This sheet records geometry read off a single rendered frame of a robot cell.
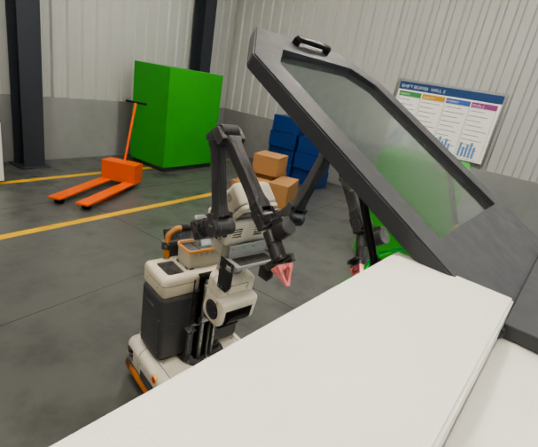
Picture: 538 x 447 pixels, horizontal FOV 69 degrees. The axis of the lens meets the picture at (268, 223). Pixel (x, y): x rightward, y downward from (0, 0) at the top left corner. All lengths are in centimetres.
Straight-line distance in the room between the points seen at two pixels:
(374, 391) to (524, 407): 29
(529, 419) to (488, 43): 736
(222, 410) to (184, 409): 3
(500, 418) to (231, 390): 38
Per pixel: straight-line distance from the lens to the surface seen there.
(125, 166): 601
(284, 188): 546
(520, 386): 74
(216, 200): 158
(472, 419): 62
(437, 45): 794
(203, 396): 40
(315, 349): 48
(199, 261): 215
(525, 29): 778
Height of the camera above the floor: 183
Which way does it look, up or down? 20 degrees down
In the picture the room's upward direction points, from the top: 10 degrees clockwise
